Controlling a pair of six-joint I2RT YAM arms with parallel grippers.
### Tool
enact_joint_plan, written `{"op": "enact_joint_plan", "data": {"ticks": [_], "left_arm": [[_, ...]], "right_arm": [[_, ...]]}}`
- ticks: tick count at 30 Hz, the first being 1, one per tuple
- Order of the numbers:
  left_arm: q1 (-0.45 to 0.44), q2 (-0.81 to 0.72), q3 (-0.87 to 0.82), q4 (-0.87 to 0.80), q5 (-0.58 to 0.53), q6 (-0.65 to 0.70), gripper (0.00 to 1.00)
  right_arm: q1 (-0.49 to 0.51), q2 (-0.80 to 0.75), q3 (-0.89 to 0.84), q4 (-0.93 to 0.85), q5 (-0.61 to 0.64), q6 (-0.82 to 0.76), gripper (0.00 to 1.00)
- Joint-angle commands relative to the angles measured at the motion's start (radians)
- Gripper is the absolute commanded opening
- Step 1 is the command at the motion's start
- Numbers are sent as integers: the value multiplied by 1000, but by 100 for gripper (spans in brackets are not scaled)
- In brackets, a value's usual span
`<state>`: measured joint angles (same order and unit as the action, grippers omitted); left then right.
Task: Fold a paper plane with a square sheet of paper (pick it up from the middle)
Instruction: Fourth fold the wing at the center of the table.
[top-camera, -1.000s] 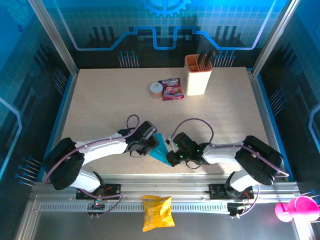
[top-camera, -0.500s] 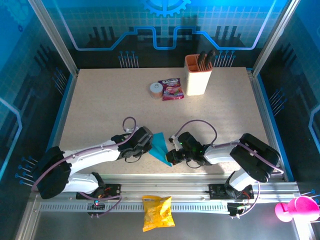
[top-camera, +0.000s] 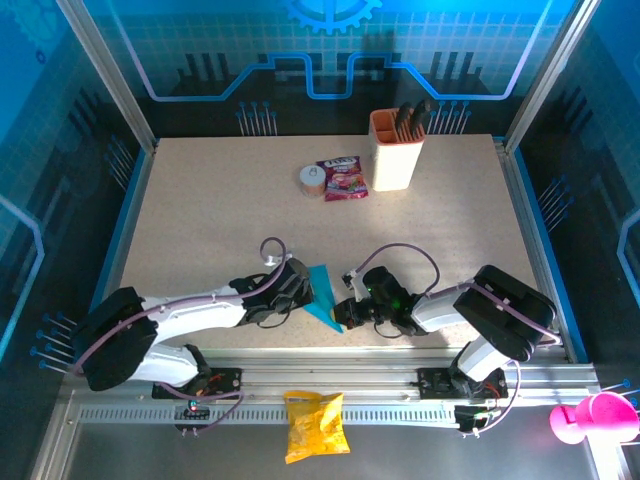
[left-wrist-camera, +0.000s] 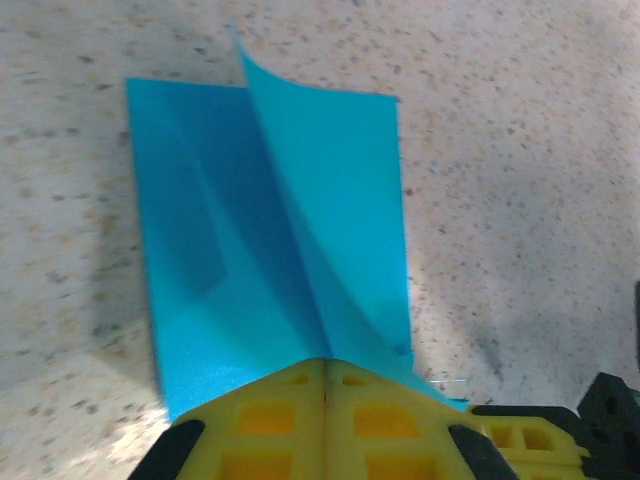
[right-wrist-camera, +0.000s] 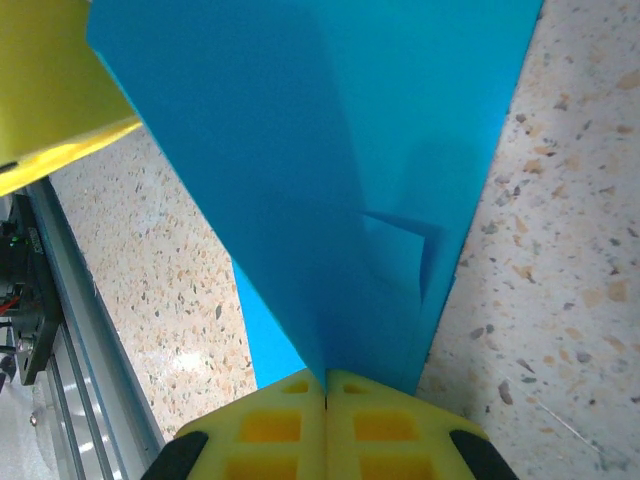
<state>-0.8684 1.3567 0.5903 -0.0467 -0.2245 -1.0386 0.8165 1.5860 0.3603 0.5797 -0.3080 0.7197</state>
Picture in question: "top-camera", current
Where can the small tin can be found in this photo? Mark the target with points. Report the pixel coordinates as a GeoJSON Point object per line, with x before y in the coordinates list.
{"type": "Point", "coordinates": [313, 182]}

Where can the purple candy bag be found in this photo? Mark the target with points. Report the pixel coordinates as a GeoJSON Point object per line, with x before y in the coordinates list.
{"type": "Point", "coordinates": [344, 180]}

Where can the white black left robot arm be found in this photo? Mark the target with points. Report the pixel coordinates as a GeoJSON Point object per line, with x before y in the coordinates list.
{"type": "Point", "coordinates": [200, 315]}

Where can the cream orange knife block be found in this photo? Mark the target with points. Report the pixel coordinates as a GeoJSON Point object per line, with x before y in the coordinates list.
{"type": "Point", "coordinates": [395, 165]}

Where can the yellow chip bag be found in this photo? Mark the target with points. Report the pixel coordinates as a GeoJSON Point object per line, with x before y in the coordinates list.
{"type": "Point", "coordinates": [315, 430]}

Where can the aluminium table side rail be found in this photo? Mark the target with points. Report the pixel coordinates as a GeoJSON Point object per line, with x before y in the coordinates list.
{"type": "Point", "coordinates": [121, 250]}
{"type": "Point", "coordinates": [532, 250]}

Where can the aluminium mounting rail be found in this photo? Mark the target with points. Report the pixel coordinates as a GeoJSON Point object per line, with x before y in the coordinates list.
{"type": "Point", "coordinates": [325, 375]}

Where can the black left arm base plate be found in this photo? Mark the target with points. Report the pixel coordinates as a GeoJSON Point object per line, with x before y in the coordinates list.
{"type": "Point", "coordinates": [230, 382]}

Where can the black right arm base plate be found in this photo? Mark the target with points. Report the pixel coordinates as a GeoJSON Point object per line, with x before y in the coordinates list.
{"type": "Point", "coordinates": [432, 382]}

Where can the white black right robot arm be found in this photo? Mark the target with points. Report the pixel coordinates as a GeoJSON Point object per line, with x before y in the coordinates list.
{"type": "Point", "coordinates": [440, 312]}

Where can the aluminium frame post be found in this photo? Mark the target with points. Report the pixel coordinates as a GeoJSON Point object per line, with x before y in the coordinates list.
{"type": "Point", "coordinates": [111, 75]}
{"type": "Point", "coordinates": [550, 75]}

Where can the pink plastic object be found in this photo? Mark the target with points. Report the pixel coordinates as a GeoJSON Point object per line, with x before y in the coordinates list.
{"type": "Point", "coordinates": [600, 417]}

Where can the blue cloth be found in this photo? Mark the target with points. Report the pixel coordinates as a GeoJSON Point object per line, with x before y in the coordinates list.
{"type": "Point", "coordinates": [320, 285]}

